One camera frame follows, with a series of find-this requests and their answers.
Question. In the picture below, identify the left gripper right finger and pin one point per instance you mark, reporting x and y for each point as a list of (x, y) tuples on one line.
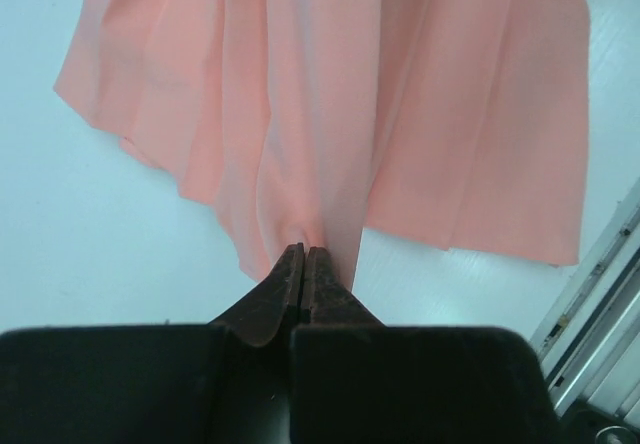
[(323, 300)]

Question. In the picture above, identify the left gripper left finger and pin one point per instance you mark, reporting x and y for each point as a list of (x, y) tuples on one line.
[(272, 305)]

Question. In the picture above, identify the pink pleated skirt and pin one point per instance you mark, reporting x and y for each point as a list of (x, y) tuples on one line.
[(454, 123)]

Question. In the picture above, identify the aluminium rail frame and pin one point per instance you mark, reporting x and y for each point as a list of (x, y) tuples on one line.
[(588, 343)]

